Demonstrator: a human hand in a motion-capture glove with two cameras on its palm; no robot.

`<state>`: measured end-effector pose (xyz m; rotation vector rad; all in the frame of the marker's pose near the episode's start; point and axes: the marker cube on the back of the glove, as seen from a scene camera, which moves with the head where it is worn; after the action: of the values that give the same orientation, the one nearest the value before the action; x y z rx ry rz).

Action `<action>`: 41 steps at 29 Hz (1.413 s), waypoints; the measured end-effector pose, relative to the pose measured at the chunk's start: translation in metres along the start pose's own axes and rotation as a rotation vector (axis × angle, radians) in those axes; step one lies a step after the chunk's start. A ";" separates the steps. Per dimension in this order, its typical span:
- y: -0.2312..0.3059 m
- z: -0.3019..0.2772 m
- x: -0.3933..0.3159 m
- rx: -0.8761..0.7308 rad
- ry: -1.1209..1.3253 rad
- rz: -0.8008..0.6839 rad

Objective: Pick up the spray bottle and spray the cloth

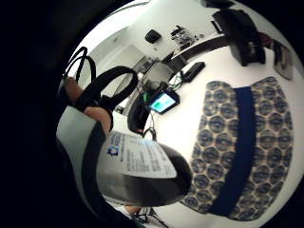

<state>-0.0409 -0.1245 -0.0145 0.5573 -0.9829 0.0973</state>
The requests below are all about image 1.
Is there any dark bottle with white label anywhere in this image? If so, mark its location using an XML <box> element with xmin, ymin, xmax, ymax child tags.
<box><xmin>95</xmin><ymin>128</ymin><xmax>194</xmax><ymax>207</ymax></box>

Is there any small device with lit screen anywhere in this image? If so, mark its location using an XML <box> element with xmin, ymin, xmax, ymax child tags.
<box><xmin>147</xmin><ymin>89</ymin><xmax>181</xmax><ymax>115</ymax></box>

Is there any black remote control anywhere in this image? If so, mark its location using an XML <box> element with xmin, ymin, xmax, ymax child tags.
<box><xmin>182</xmin><ymin>61</ymin><xmax>206</xmax><ymax>84</ymax></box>

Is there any dark circuit board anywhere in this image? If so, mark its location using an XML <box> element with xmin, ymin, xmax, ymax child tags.
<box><xmin>169</xmin><ymin>25</ymin><xmax>196</xmax><ymax>49</ymax></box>

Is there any blue patterned cloth pouch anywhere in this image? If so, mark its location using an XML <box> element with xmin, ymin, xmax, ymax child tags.
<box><xmin>180</xmin><ymin>76</ymin><xmax>295</xmax><ymax>222</ymax></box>

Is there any large black box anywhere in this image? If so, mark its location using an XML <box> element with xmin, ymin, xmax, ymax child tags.
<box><xmin>211</xmin><ymin>9</ymin><xmax>267</xmax><ymax>67</ymax></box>

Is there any silver grey metal object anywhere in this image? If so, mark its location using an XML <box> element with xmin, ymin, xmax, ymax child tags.
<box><xmin>273</xmin><ymin>41</ymin><xmax>295</xmax><ymax>82</ymax></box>

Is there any green cable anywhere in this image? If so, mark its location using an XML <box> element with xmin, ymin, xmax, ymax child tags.
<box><xmin>169</xmin><ymin>70</ymin><xmax>184</xmax><ymax>91</ymax></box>

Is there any black round wall device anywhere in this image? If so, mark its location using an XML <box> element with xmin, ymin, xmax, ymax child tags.
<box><xmin>144</xmin><ymin>28</ymin><xmax>162</xmax><ymax>45</ymax></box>

